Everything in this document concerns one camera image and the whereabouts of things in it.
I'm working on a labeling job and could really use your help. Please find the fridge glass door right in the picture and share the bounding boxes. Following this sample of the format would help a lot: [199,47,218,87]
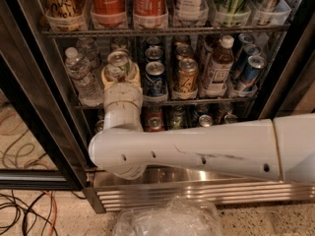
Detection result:
[258,14,315,119]

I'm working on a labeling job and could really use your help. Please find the rear clear water bottle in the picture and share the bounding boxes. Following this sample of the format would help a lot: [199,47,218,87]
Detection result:
[76,37,101,69]

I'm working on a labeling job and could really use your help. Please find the blue red bull can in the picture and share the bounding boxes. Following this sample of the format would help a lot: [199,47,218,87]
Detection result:
[231,43,261,81]
[236,55,266,91]

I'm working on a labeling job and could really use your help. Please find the front blue red bull can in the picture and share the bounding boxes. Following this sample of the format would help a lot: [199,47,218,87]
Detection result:
[236,55,266,91]

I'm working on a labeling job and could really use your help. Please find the front blue pepsi can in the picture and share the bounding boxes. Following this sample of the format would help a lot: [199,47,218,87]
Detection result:
[144,62,165,97]

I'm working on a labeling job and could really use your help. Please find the clear water bottle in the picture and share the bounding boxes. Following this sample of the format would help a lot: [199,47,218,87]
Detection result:
[76,37,101,69]
[65,47,102,107]

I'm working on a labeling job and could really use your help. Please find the orange lacroix can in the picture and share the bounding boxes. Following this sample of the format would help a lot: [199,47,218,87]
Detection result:
[175,58,199,93]
[175,44,194,61]

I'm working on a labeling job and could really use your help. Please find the red coca-cola can left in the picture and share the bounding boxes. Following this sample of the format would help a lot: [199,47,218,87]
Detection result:
[93,0,125,27]

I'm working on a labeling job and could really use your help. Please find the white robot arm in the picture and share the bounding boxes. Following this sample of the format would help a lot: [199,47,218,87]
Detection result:
[89,69,315,184]

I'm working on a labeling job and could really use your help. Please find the bottom shelf blue can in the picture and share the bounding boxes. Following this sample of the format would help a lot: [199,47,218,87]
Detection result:
[198,115,214,127]

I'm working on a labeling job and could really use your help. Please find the green white 7up can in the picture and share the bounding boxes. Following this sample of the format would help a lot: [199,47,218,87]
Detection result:
[105,50,133,82]

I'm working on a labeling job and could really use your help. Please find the blue pepsi can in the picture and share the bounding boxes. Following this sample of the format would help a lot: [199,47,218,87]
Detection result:
[145,47,163,63]
[144,62,165,97]

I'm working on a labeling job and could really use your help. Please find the black floor cables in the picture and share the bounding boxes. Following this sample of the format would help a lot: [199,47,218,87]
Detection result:
[0,190,87,236]

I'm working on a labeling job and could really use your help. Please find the front clear water bottle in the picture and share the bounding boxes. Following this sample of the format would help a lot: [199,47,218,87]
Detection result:
[65,47,102,107]

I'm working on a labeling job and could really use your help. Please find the clear plastic bag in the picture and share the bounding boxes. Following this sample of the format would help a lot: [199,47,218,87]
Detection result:
[112,197,223,236]

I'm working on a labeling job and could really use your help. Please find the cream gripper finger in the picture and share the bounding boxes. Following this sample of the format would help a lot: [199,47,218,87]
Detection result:
[126,63,141,87]
[101,67,115,89]

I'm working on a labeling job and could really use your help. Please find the yellow lacroix can top shelf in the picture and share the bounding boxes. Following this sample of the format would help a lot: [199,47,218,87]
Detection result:
[40,0,89,20]

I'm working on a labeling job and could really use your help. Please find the bottom shelf red can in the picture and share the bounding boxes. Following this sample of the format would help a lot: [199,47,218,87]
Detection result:
[147,117,164,132]

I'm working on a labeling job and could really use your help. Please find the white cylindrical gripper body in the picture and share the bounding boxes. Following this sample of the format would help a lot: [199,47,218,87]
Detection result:
[103,83,143,113]

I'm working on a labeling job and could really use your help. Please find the orange floor cable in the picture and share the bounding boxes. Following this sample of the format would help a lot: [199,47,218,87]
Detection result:
[42,190,59,236]

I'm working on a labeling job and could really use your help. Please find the open fridge glass door left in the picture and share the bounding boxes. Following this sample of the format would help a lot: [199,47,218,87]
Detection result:
[0,0,90,190]

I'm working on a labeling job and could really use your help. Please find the amber tea bottle white cap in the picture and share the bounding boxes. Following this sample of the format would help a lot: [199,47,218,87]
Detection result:
[202,35,234,90]

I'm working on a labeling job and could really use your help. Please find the bottom shelf orange can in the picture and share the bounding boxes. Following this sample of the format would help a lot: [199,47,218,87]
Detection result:
[223,114,238,124]

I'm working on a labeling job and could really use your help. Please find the front orange lacroix can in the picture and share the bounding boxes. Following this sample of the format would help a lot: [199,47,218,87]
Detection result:
[175,58,199,93]

